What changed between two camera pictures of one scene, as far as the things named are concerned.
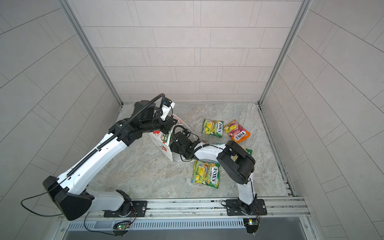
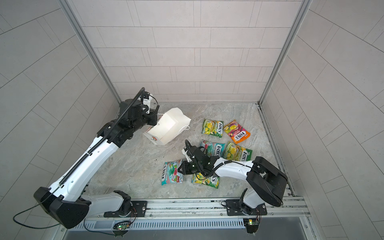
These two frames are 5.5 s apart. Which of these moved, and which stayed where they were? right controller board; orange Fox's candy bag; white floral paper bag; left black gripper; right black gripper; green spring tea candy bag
Moved: white floral paper bag; right black gripper; left black gripper
Stayed: right controller board; orange Fox's candy bag; green spring tea candy bag
